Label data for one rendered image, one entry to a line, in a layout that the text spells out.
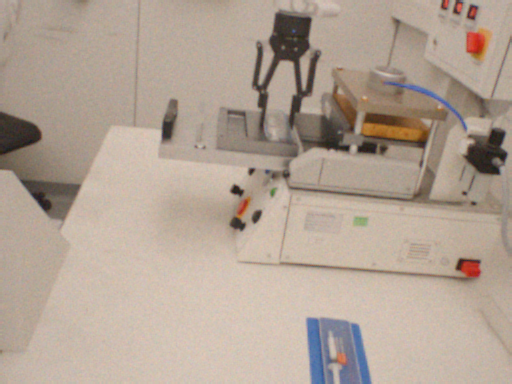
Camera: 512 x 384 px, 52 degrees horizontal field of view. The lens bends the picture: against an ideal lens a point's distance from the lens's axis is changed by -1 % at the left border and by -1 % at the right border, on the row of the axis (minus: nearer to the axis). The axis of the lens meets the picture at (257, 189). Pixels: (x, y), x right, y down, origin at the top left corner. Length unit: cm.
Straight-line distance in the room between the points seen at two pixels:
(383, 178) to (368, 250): 16
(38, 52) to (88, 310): 186
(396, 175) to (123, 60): 177
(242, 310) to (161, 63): 177
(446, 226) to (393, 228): 11
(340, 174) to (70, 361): 58
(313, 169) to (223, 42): 160
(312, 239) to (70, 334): 49
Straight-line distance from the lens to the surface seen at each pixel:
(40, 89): 272
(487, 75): 106
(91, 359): 88
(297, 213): 105
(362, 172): 104
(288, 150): 107
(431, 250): 117
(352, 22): 262
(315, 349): 94
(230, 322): 95
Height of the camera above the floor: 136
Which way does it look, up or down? 26 degrees down
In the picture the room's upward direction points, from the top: 9 degrees clockwise
